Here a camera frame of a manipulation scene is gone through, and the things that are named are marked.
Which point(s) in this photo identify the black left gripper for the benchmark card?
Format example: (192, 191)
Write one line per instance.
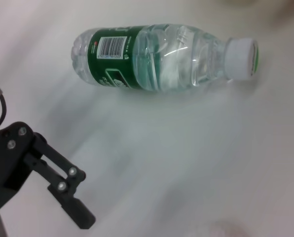
(6, 160)

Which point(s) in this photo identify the green label water bottle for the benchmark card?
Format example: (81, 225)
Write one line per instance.
(161, 59)

